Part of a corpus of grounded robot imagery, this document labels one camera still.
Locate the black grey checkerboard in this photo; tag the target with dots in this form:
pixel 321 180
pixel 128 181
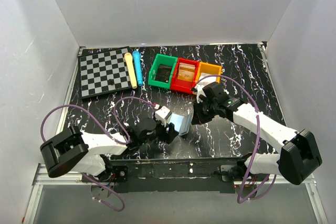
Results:
pixel 97 68

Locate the green plastic bin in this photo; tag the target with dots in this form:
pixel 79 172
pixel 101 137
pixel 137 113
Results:
pixel 165 60

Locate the blue marker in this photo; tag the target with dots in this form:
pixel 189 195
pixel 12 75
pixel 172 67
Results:
pixel 137 66

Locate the gold striped credit card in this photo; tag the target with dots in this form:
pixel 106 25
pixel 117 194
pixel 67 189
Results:
pixel 185 75

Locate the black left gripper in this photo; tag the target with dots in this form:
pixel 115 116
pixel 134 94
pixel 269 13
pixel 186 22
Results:
pixel 167 137

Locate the mint green card holder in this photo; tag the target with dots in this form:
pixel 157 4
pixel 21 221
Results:
pixel 181 123

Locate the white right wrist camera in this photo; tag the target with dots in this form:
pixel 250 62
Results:
pixel 200 95

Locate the tan cards in red bin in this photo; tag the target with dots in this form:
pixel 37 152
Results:
pixel 183 67

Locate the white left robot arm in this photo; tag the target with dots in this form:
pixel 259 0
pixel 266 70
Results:
pixel 74 151

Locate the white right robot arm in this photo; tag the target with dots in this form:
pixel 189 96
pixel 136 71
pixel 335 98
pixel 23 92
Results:
pixel 297 155

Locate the cream yellow marker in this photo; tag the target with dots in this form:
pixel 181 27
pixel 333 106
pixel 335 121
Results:
pixel 129 61

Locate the black cards in green bin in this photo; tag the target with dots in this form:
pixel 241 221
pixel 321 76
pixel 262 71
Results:
pixel 163 73

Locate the red plastic bin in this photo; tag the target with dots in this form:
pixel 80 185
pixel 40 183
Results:
pixel 178 85

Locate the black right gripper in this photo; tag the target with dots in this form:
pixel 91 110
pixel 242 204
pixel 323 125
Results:
pixel 198 118

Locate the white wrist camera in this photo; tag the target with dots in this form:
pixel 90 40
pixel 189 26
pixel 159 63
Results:
pixel 163 114
pixel 200 95

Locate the orange plastic bin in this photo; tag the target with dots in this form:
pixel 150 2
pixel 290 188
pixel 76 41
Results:
pixel 203 69

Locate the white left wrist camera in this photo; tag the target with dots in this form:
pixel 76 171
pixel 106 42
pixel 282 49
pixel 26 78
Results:
pixel 163 114

